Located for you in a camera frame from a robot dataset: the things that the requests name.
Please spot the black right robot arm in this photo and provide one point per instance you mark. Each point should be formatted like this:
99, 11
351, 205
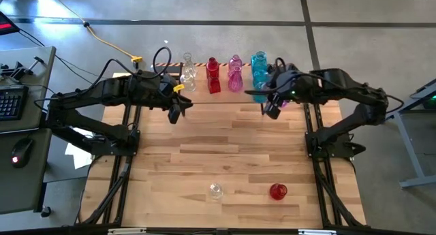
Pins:
340, 86

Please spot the black desk clamp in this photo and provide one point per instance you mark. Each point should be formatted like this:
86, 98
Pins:
17, 71

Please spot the blue diamond-pattern square vase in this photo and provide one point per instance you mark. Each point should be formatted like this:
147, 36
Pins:
259, 98

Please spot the pink round ribbed vase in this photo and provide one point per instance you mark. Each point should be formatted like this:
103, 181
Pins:
235, 62

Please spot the black keyboard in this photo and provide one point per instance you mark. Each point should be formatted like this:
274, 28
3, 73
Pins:
12, 104

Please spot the blue round glass vase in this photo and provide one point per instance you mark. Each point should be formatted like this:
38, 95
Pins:
260, 79

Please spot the white paper sheet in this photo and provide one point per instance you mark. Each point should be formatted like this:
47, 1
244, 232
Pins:
76, 156

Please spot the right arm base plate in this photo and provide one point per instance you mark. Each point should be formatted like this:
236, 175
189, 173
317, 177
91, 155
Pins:
340, 148

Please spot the clear embossed glass vase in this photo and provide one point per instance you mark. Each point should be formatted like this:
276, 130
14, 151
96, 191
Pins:
216, 191

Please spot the blue tall textured vase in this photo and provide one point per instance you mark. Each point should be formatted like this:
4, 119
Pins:
259, 61

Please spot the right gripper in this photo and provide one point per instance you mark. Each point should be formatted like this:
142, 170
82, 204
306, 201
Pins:
286, 85

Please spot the red round glass vase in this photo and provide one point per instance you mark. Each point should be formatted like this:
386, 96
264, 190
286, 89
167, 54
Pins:
278, 191

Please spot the grey metal table base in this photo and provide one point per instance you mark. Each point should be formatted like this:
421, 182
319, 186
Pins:
410, 150

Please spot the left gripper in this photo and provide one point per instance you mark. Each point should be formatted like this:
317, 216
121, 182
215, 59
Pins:
172, 93

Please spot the pink small glass vase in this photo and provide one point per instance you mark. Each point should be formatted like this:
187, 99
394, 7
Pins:
284, 104

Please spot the pink teardrop glass vase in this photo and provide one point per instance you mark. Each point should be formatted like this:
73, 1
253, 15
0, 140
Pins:
235, 81

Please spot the black desk caster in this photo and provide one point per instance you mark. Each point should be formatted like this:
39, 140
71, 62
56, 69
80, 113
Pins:
45, 212

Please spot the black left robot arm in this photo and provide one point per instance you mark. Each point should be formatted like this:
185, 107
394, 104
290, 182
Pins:
102, 92

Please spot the silver metal bracket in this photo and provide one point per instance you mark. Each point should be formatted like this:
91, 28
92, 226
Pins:
126, 231
316, 232

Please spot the black device red display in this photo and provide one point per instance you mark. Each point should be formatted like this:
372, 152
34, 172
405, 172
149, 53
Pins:
7, 25

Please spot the yellow tape tag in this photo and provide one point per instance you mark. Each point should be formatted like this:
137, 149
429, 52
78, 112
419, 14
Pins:
178, 88

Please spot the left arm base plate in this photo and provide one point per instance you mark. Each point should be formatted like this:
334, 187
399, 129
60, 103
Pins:
102, 148

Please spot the clear conical glass vase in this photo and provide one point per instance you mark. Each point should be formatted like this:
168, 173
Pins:
188, 63

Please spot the red tall ribbed vase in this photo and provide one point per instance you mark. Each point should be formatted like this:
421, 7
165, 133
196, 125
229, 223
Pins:
212, 64

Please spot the red square glass vase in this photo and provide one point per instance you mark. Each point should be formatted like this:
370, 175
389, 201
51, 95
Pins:
214, 85

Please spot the grey desk panel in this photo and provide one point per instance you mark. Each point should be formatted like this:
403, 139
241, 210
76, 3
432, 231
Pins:
37, 92
20, 190

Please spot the clear ribbed jar vase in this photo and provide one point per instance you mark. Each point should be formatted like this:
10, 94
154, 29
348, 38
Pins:
188, 82

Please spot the black computer mouse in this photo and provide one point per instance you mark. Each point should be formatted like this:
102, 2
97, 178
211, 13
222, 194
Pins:
22, 151

